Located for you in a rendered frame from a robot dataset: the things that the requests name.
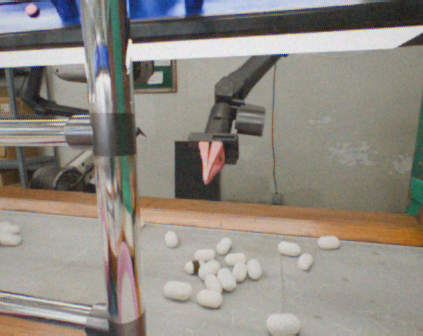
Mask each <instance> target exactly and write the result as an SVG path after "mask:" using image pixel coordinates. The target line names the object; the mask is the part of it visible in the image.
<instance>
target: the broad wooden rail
mask: <svg viewBox="0 0 423 336"><path fill-rule="evenodd" d="M139 202H140V215H141V218H144V220H145V223H150V224H158V225H173V226H181V227H197V228H204V229H220V230H227V231H243V232H251V233H266V234H274V235H282V236H297V237H305V238H320V237H322V236H335V237H336V238H338V240H344V241H351V242H367V243H375V244H390V245H398V246H406V247H421V248H423V225H422V224H421V223H420V222H418V221H417V220H416V218H417V217H416V216H414V215H412V214H396V213H386V212H375V211H355V210H344V209H324V208H313V207H293V206H282V205H262V204H252V203H241V202H220V201H210V200H189V199H179V198H158V197H148V196H139ZM0 210H3V211H18V212H26V213H41V214H49V215H57V216H73V217H80V218H95V219H98V211H97V196H96V194H95V193H85V192H65V191H54V190H44V189H23V188H13V187H0Z"/></svg>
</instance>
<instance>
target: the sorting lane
mask: <svg viewBox="0 0 423 336"><path fill-rule="evenodd" d="M5 221H7V222H10V225H17V226H18V227H19V228H20V231H19V232H18V233H16V234H14V235H18V236H21V242H20V243H19V244H17V245H15V246H12V245H3V244H1V242H0V290H4V291H12V292H16V293H25V294H29V295H37V296H41V297H49V298H54V299H62V300H67V301H71V302H79V303H84V304H92V305H95V304H96V303H98V302H103V303H106V299H105V291H104V275H103V267H102V251H101V243H100V227H99V219H95V218H80V217H73V216H57V215H49V214H41V213H26V212H18V211H3V210H0V223H1V222H5ZM169 231H172V232H174V233H175V234H176V236H177V240H178V242H177V245H176V246H175V247H168V245H166V240H165V236H166V233H168V232H169ZM223 238H229V239H230V240H231V241H232V247H231V248H230V249H229V251H228V252H227V253H226V254H225V255H221V254H219V253H218V251H217V250H216V247H217V244H219V242H221V240H222V239H223ZM318 239H319V238H305V237H297V236H282V235H274V234H266V233H251V232H243V231H227V230H220V229H204V228H197V227H181V226H173V225H158V224H150V223H145V224H144V226H143V227H141V240H142V253H143V266H144V291H145V304H146V330H147V336H275V335H272V334H271V333H270V332H269V330H268V329H267V318H268V317H269V316H270V315H273V314H287V313H291V314H293V315H295V316H296V317H297V318H298V320H299V321H300V330H299V331H298V333H296V335H281V336H423V248H421V247H406V246H398V245H390V244H375V243H367V242H351V241H344V240H340V246H339V247H337V248H336V249H322V248H320V247H319V245H318ZM280 242H291V243H295V244H297V245H298V246H299V247H300V250H301V251H300V254H299V255H298V256H288V255H284V254H282V253H280V251H278V245H279V244H280ZM201 249H212V250H213V251H214V252H215V254H216V257H215V259H214V260H216V261H217V262H219V264H220V267H221V269H229V270H230V271H231V273H232V271H233V270H234V266H229V265H227V264H226V262H225V258H226V256H227V255H228V254H230V253H243V254H244V255H245V258H246V261H245V264H246V266H247V262H248V261H249V260H251V259H255V260H257V261H258V262H259V264H260V269H261V270H262V275H261V276H260V278H258V279H253V278H251V277H250V276H249V273H248V270H247V273H246V276H245V280H243V281H242V282H236V287H235V288H234V289H233V290H232V291H225V290H224V289H223V288H222V292H221V296H222V303H221V305H220V306H219V307H216V308H214V307H210V306H203V305H201V304H199V302H198V300H197V295H198V293H199V291H201V290H208V289H207V288H206V286H205V281H204V280H201V278H200V277H199V273H194V274H190V273H187V272H186V269H185V267H186V264H187V263H188V262H190V261H192V260H195V259H194V253H196V251H198V250H201ZM303 253H308V254H309V255H311V257H312V258H313V262H312V264H311V266H310V267H309V269H307V270H302V269H300V268H299V267H298V260H299V258H300V256H302V254H303ZM221 269H220V270H221ZM170 281H176V282H186V283H188V284H190V286H191V288H192V294H191V295H190V297H189V298H188V299H187V300H179V299H173V298H169V297H167V296H166V295H165V293H164V286H165V285H166V283H168V282H170Z"/></svg>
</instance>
